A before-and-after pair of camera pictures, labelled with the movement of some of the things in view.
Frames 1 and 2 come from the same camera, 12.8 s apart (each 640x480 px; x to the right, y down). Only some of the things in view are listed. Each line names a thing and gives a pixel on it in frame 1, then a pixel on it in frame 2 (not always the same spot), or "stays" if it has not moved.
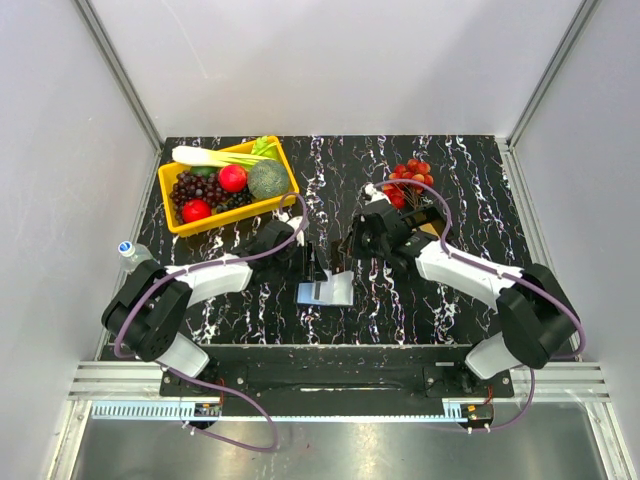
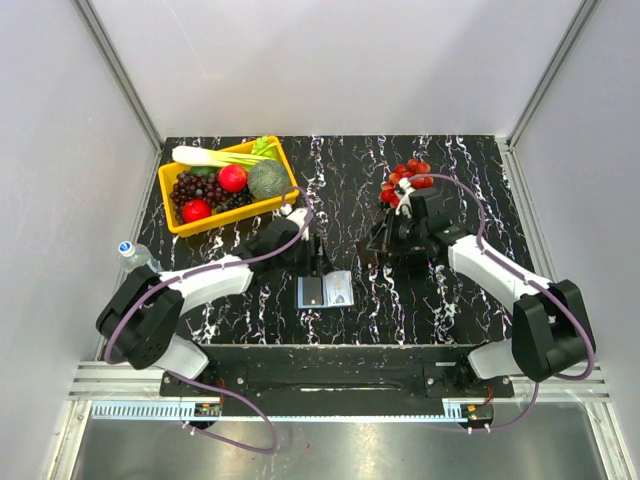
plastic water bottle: [132, 255] stays
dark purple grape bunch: [188, 186] stays
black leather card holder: [337, 290] stays
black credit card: [338, 256] -> [313, 290]
